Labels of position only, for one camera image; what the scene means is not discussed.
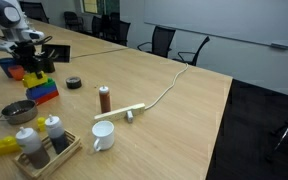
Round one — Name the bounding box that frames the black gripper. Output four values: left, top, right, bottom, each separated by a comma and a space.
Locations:
13, 40, 44, 80

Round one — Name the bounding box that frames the yellow three-stud lego brick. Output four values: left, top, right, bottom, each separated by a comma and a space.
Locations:
22, 70, 49, 89

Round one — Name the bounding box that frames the green lego brick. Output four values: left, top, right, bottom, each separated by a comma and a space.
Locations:
41, 77, 56, 89

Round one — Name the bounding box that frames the red lego brick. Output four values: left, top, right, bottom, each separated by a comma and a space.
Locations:
34, 89, 60, 106

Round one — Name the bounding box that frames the small yellow lego brick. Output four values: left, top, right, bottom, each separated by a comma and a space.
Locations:
36, 116, 47, 132

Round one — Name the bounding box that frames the wide yellow lego brick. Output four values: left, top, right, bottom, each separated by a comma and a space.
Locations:
0, 135, 21, 157

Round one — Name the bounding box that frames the orange cup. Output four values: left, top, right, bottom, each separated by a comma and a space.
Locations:
7, 65, 27, 82

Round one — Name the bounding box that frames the blue cup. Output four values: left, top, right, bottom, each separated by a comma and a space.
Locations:
0, 57, 18, 80

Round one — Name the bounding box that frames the black tape roll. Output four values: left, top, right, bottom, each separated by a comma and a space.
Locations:
65, 76, 83, 90

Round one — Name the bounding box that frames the black mesh office chair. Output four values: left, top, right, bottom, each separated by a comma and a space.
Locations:
107, 19, 132, 47
19, 1, 50, 25
90, 15, 104, 38
172, 35, 211, 67
63, 11, 85, 33
136, 26, 177, 59

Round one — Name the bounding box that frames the slim white-capped squeeze bottle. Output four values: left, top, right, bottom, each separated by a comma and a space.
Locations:
44, 114, 71, 155

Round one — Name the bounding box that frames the large white-capped squeeze bottle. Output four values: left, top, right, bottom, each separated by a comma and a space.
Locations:
15, 126, 51, 170

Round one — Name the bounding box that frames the brown sauce bottle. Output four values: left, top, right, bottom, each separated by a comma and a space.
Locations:
98, 85, 112, 114

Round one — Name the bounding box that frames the wooden slat crate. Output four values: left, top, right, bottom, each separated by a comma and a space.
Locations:
11, 129, 83, 180

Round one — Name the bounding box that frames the white mug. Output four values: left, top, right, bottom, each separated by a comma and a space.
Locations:
91, 120, 116, 153

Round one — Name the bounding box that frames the white power strip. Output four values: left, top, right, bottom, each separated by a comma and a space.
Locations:
93, 102, 146, 122

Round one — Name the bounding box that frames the white plug adapter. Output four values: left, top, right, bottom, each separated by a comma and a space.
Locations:
126, 110, 134, 124

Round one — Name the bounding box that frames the white whiteboard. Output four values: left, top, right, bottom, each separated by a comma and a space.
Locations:
143, 0, 288, 50

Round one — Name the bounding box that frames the grey whiteboard eraser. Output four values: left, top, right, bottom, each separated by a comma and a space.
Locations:
270, 41, 288, 51

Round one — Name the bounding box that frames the black stand with metal rod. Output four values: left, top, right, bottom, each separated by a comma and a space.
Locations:
265, 98, 288, 164

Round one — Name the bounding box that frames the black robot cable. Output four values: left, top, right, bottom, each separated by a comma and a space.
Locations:
30, 35, 54, 46

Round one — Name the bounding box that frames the black rectangular frame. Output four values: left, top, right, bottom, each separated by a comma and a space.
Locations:
41, 44, 72, 64

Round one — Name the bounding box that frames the metal pot with handles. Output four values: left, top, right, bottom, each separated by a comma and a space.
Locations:
0, 99, 39, 126

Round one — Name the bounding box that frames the window with dark frame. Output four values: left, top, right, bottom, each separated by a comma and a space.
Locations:
81, 0, 121, 17

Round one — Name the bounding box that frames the white power cable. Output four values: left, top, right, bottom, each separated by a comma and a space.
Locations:
143, 62, 190, 111

